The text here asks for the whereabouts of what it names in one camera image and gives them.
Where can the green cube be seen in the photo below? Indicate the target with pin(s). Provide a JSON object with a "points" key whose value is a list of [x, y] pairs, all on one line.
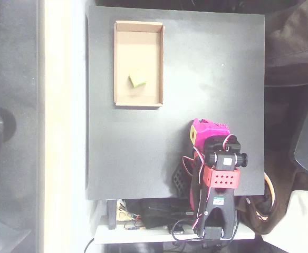
{"points": [[138, 79]]}

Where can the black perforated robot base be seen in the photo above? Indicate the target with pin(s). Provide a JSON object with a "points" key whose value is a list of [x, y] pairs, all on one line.
{"points": [[180, 182]]}

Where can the cardboard box tray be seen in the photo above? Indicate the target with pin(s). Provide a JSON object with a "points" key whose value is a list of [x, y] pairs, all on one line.
{"points": [[138, 47]]}

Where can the small black connector box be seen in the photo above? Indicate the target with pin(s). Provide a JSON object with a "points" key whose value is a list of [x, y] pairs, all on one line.
{"points": [[179, 229]]}

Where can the beige controller board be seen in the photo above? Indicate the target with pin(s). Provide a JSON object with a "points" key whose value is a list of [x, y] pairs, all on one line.
{"points": [[122, 214]]}

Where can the white shelf board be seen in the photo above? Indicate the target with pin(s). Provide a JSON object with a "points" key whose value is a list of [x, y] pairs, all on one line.
{"points": [[133, 235]]}

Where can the brown blanket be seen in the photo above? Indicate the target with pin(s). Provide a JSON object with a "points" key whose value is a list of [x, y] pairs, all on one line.
{"points": [[296, 39]]}

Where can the white cloth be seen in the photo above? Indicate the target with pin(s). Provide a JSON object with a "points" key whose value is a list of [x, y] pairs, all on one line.
{"points": [[307, 224]]}

